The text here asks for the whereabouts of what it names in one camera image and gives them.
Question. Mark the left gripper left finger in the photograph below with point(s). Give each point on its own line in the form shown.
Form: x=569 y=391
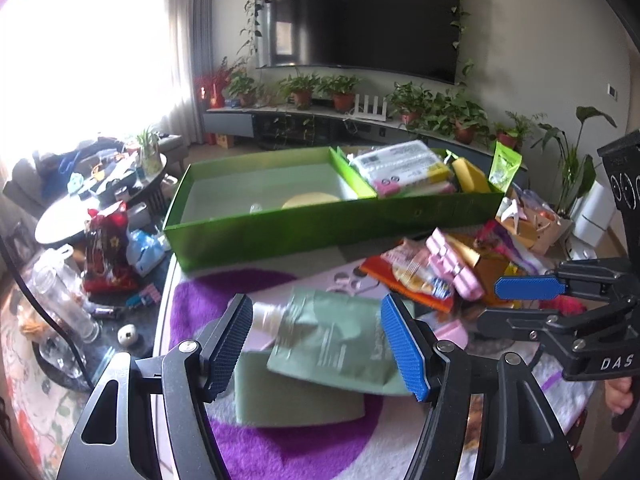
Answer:
x=194 y=373

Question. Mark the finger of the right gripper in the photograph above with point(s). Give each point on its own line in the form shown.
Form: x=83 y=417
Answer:
x=544 y=287
x=522 y=325

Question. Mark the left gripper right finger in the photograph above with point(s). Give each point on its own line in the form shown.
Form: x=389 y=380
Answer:
x=438 y=373

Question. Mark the green cloth pad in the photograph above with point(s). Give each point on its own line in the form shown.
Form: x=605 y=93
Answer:
x=265 y=399

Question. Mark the green facial mask sachet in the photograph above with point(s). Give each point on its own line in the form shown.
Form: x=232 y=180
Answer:
x=335 y=340

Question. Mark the yellow round silicone mat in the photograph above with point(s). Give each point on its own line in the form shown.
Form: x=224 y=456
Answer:
x=310 y=199

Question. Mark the person right hand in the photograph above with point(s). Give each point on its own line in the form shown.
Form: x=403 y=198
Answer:
x=618 y=395

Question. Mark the yellow gift box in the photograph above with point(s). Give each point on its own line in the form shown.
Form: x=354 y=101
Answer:
x=487 y=265

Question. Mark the pink hair clip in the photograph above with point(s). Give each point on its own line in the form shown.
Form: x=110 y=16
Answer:
x=451 y=267

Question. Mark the orange snack packet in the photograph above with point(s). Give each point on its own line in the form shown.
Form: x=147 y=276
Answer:
x=406 y=269

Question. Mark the yellow sponge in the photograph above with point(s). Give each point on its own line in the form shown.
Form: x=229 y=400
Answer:
x=470 y=178

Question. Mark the green snack pouch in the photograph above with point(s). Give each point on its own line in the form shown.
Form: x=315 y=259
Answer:
x=504 y=167

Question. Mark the blue white tissue pack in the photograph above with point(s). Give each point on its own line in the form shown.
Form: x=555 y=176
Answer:
x=145 y=251

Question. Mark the red snack bag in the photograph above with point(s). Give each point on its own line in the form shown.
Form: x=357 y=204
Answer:
x=107 y=268

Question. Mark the green tray right box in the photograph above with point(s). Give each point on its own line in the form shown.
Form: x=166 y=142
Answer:
x=371 y=216

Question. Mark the green tray box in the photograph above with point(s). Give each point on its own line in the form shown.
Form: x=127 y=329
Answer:
x=209 y=221
x=371 y=216

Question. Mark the green tray left box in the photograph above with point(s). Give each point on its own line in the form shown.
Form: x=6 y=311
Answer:
x=209 y=221

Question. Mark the white wipes pack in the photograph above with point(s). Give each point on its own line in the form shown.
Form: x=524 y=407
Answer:
x=400 y=168

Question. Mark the round dark coffee table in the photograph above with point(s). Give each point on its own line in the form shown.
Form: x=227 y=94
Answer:
x=64 y=221

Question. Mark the grey footstool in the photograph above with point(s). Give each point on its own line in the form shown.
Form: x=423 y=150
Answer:
x=175 y=151

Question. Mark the white wifi router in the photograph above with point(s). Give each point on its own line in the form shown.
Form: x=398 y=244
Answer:
x=370 y=108

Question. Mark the grey sofa with clothes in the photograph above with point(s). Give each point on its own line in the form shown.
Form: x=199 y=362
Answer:
x=40 y=179

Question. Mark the grey tv cabinet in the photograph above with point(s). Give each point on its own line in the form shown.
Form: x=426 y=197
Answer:
x=282 y=127

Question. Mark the large black television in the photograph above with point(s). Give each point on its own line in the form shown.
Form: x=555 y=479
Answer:
x=411 y=37

